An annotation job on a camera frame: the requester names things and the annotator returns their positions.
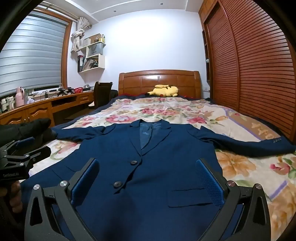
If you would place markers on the wooden desk with cabinets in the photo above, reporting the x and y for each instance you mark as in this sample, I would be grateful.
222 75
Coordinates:
39 111

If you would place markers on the beige tied curtain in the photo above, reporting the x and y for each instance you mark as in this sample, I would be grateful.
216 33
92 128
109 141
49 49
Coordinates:
77 34

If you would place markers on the pink bottle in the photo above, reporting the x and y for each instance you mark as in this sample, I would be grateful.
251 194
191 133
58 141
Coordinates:
19 97

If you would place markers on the grey window blind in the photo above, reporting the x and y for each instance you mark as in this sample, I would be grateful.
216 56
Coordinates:
30 58

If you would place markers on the wooden bed headboard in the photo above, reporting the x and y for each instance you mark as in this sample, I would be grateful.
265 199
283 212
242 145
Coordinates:
138 83

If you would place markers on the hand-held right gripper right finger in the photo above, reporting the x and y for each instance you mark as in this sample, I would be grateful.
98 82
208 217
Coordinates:
208 183

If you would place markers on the black garment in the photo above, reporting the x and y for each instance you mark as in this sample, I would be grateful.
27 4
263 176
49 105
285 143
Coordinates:
27 127

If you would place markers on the white wall shelf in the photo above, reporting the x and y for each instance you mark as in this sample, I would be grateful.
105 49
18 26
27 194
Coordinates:
97 62

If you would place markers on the silver metal pot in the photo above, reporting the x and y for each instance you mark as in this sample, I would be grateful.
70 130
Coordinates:
87 87

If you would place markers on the wooden louvered wardrobe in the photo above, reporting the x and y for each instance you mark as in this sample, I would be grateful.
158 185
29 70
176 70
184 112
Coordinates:
254 69

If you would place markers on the grey paper bag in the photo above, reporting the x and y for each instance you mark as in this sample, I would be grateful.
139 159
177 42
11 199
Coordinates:
94 51

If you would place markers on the red basket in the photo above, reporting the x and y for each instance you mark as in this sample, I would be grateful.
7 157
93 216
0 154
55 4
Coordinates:
78 90

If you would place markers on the small potted plant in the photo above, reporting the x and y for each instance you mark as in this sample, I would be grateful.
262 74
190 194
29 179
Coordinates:
102 39

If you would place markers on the white container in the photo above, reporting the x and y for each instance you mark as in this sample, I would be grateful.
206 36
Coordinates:
10 102

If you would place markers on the dark wooden chair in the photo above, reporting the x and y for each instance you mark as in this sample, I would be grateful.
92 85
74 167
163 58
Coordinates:
101 92

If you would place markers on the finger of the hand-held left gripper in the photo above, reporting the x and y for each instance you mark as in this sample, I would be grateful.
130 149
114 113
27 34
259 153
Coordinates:
34 153
25 141

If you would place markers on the floral blanket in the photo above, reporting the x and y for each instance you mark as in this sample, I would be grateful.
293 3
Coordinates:
242 166

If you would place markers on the navy blue suit jacket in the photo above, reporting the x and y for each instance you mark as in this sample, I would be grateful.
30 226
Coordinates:
150 185

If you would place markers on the black binders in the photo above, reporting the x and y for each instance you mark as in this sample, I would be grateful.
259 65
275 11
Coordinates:
80 63

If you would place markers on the person's left hand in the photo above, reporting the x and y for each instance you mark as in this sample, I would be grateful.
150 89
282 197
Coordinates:
14 193

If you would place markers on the wooden window frame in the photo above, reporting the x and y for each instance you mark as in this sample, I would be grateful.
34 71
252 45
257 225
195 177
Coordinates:
66 58

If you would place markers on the small black tripod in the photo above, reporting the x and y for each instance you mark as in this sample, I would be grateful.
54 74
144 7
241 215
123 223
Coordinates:
61 91
69 90

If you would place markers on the yellow plush toy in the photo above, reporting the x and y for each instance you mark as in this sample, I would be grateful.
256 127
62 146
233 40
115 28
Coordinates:
164 90

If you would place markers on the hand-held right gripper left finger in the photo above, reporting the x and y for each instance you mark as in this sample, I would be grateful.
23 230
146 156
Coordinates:
85 183

